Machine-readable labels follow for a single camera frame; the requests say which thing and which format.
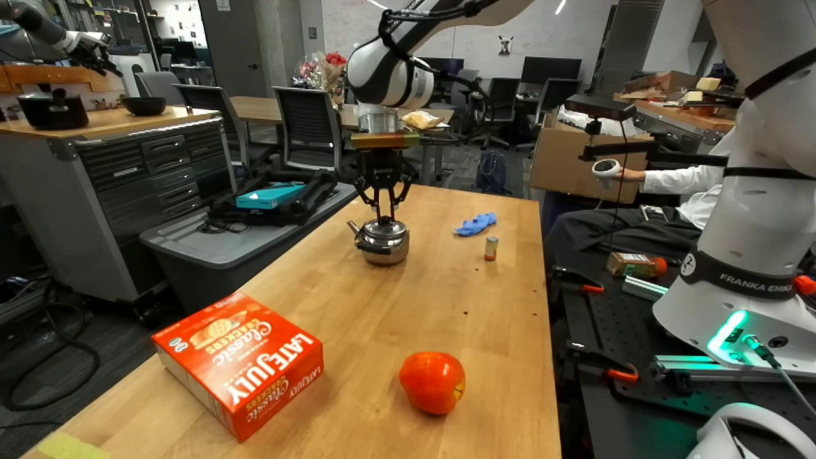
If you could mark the teal case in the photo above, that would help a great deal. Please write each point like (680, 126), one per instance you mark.
(268, 197)

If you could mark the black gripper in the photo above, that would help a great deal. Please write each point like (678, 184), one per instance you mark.
(390, 165)

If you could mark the aluminium extrusion bar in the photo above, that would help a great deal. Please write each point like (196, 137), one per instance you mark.
(705, 364)
(647, 286)

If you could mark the white sleeved forearm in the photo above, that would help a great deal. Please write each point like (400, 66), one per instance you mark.
(680, 178)

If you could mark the brown small box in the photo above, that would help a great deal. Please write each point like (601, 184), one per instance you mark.
(637, 266)

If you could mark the orange-red apple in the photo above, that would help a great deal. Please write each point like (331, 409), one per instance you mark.
(433, 382)

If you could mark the black monitor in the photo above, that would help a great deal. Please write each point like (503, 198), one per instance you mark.
(553, 68)

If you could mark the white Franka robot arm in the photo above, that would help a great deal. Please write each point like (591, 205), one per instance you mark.
(766, 212)

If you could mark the grey drawer cabinet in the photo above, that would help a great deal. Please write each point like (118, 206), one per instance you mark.
(104, 193)

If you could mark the cardboard box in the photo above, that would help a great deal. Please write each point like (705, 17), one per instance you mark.
(569, 165)

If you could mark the small bottle with grey cap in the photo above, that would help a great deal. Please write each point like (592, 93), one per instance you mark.
(490, 248)

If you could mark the person hand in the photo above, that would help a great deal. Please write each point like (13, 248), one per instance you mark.
(634, 174)

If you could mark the black office chair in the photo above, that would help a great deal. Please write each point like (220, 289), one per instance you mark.
(501, 103)

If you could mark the grey plastic tote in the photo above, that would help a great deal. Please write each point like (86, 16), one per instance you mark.
(220, 255)

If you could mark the grey office chair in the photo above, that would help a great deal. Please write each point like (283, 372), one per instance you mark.
(209, 98)
(308, 127)

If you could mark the black bowl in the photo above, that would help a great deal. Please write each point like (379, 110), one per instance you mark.
(145, 104)

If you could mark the yellow sponge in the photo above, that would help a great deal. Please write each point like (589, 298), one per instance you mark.
(68, 447)

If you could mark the orange cracker box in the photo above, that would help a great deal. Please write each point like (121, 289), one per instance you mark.
(239, 358)

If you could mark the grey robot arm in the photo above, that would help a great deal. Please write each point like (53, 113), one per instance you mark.
(53, 28)

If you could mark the silver steel teapot lid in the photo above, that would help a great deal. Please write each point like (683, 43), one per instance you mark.
(373, 225)

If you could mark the blue rubber glove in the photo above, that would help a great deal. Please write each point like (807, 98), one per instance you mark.
(476, 225)

